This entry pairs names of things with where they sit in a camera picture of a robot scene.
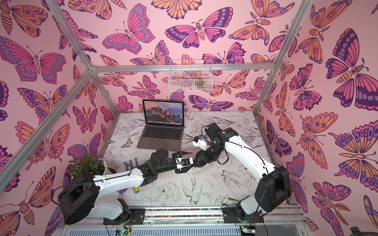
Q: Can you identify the grey laptop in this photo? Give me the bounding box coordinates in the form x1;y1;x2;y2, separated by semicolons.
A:
137;99;185;151

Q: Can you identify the aluminium frame post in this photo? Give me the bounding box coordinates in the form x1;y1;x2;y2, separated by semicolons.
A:
46;0;118;116
254;0;313;115

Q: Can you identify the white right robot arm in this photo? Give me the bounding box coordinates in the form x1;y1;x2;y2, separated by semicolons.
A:
193;123;292;222

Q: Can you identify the green potted plant white pot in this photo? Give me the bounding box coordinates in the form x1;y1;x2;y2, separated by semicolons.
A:
70;155;107;180

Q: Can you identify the purple garden trowel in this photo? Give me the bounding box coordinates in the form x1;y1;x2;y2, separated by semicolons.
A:
118;189;127;199

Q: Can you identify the aluminium frame post right rear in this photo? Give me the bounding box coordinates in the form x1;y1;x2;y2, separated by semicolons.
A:
254;0;313;115

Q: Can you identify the aluminium frame top rear bar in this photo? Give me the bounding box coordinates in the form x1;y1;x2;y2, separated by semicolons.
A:
92;63;275;73

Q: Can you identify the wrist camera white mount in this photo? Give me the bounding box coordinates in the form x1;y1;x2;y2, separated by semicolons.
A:
193;135;208;150
175;157;194;174

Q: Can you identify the blue garden hand rake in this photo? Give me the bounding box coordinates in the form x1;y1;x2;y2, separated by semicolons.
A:
124;157;140;193

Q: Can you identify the white wire basket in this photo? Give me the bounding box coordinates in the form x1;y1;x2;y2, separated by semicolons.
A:
167;60;214;92

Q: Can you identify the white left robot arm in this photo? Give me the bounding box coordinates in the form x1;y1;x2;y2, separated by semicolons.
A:
58;149;194;225

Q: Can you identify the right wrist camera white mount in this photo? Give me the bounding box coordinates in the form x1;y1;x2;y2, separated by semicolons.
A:
193;135;208;150

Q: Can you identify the aluminium frame post left rear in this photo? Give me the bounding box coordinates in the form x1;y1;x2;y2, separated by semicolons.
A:
46;0;118;116

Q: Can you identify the aluminium frame left diagonal bar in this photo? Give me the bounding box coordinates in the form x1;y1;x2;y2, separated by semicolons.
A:
1;70;92;191

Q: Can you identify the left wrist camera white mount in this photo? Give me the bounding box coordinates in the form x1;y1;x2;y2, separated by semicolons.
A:
175;157;194;174

